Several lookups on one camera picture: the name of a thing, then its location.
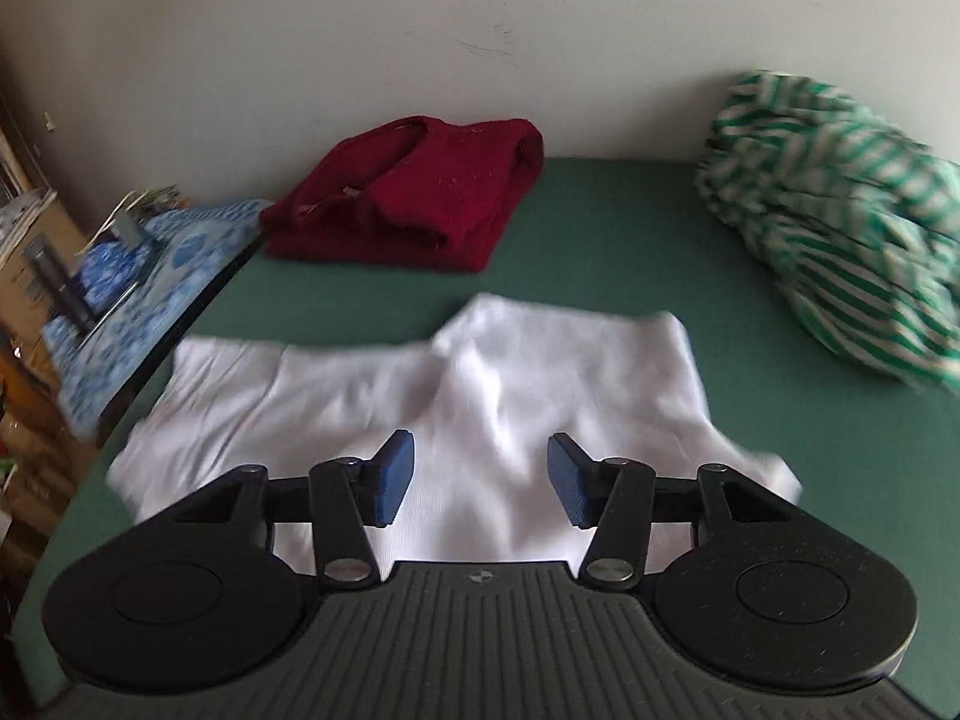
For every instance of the green white striped garment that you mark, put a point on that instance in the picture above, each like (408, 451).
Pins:
(857, 222)

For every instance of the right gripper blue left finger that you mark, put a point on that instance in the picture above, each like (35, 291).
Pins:
(347, 496)

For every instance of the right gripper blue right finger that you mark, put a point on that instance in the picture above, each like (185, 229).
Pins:
(613, 498)

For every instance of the folded dark red sweater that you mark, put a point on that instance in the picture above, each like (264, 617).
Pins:
(418, 192)

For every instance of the blue white patterned cloth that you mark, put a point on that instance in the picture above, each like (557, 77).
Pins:
(198, 246)

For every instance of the green table cloth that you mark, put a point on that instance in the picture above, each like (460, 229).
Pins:
(877, 459)

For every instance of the white t-shirt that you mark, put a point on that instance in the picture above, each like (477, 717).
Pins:
(481, 398)

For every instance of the cardboard box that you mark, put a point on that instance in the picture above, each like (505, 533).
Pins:
(37, 214)

